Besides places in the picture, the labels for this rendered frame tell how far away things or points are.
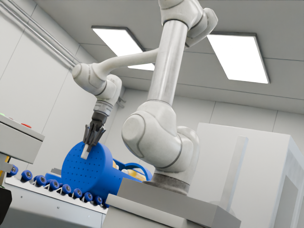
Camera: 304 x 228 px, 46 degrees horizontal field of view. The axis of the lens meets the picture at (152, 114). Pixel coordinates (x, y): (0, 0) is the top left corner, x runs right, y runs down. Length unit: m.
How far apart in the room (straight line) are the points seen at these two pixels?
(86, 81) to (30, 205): 0.60
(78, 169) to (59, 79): 4.64
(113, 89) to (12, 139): 0.78
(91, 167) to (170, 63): 0.68
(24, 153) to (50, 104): 5.17
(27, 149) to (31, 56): 4.82
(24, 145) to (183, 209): 0.57
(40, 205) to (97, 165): 0.36
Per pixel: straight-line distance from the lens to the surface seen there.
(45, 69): 6.18
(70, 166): 1.90
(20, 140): 1.18
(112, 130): 7.70
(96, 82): 1.74
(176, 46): 1.46
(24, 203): 1.51
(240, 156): 2.58
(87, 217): 1.77
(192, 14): 1.57
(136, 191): 1.39
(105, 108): 1.81
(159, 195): 1.34
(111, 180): 1.81
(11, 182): 1.47
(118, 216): 1.39
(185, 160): 1.40
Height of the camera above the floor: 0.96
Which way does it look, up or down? 15 degrees up
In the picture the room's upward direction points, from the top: 19 degrees clockwise
